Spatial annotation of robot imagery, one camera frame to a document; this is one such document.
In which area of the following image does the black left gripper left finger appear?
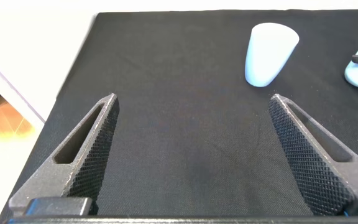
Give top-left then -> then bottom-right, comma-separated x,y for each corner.
8,93 -> 120,218

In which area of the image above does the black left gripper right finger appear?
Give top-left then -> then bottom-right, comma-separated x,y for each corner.
268,93 -> 358,217

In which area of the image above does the light blue plastic cup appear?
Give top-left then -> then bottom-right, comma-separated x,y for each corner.
244,22 -> 300,88

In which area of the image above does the white floor rail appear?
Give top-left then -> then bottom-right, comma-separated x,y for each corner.
0,51 -> 47,125

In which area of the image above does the black table cloth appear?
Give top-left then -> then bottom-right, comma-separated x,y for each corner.
0,9 -> 358,224

